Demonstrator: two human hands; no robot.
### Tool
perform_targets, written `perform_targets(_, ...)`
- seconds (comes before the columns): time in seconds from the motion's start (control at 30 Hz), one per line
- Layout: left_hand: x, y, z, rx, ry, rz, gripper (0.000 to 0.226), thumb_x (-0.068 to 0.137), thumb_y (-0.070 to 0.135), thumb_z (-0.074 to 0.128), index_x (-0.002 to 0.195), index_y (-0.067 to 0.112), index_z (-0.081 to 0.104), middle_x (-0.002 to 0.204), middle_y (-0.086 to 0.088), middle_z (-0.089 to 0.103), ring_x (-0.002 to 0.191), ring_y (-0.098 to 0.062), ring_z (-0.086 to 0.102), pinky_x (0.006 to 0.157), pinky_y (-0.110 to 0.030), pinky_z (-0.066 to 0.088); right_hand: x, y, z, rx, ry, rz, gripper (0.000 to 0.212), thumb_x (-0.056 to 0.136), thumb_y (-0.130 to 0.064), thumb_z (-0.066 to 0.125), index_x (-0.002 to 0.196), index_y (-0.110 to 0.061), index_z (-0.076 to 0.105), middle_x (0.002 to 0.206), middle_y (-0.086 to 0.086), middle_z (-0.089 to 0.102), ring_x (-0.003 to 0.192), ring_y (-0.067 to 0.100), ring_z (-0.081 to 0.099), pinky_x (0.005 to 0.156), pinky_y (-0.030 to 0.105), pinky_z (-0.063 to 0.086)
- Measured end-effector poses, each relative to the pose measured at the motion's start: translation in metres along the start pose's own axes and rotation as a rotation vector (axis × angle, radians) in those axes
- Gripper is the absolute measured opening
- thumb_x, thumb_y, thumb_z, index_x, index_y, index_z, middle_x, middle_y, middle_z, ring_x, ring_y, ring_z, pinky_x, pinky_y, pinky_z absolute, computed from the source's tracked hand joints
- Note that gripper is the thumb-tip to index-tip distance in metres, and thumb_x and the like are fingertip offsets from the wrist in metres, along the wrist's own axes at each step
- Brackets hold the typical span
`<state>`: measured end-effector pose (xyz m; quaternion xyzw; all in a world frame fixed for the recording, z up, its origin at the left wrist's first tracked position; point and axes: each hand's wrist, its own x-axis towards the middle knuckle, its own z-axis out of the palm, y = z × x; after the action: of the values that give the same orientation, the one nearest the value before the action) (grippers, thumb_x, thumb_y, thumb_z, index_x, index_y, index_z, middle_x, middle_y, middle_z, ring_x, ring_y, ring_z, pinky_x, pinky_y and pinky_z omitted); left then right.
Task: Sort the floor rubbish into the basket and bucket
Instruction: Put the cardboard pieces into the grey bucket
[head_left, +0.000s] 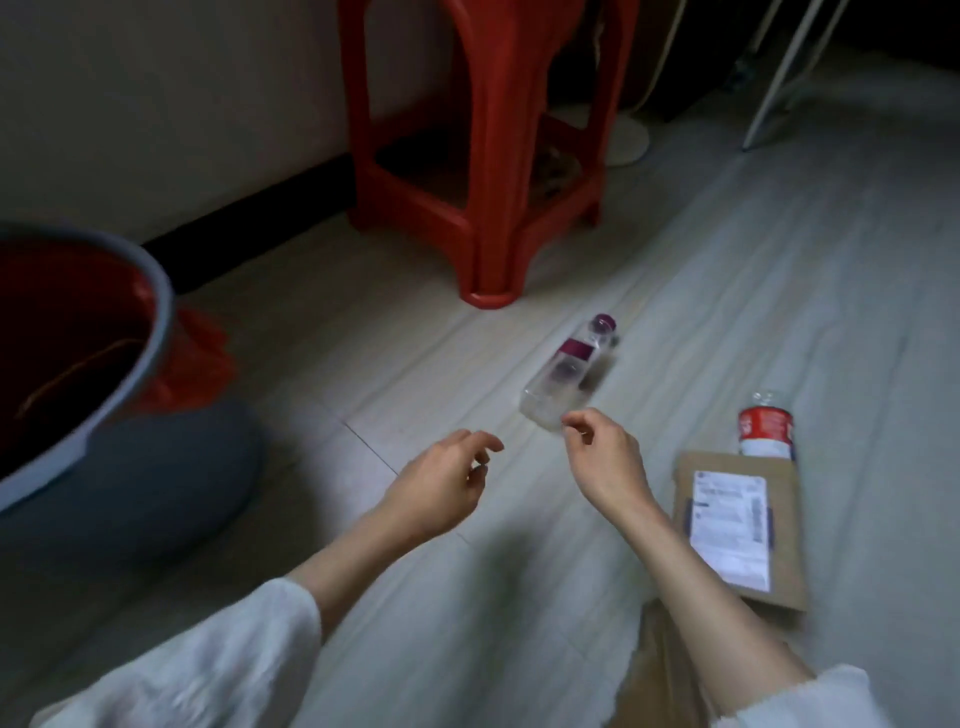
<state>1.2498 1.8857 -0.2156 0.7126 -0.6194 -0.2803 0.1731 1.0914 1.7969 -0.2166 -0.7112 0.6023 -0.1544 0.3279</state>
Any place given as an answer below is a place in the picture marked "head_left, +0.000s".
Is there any person's right hand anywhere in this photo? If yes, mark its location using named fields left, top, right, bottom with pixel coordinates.
left=560, top=407, right=663, bottom=520

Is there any person's left hand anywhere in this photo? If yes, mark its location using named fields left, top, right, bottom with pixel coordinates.
left=378, top=428, right=505, bottom=543

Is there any clear plastic box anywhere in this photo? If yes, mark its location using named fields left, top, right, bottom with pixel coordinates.
left=519, top=313, right=621, bottom=433

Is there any plastic bottle red label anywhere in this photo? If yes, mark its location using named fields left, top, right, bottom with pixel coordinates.
left=737, top=388, right=796, bottom=460

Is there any brown labelled cardboard mailer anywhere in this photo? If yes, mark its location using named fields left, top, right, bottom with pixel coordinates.
left=671, top=449, right=810, bottom=613

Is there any grey bucket with red liner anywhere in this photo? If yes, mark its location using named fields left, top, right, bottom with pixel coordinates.
left=0, top=224, right=265, bottom=565

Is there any person's right forearm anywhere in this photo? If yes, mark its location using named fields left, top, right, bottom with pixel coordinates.
left=608, top=500, right=815, bottom=714

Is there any person's left forearm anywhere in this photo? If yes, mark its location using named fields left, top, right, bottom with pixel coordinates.
left=284, top=513, right=425, bottom=639

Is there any white left sleeve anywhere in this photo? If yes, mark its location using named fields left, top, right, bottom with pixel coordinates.
left=29, top=577, right=324, bottom=728

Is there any white sleeve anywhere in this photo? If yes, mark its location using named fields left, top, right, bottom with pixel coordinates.
left=712, top=663, right=894, bottom=728
left=29, top=577, right=324, bottom=728

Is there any white right sleeve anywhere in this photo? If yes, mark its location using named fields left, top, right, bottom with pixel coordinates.
left=712, top=663, right=894, bottom=728

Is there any white round fan base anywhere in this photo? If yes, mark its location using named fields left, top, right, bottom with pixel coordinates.
left=551, top=104, right=651, bottom=168

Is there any red plastic stool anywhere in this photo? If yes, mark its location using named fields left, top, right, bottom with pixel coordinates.
left=337, top=0, right=643, bottom=310

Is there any white fan cable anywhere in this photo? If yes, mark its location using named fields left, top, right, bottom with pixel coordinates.
left=633, top=0, right=691, bottom=115

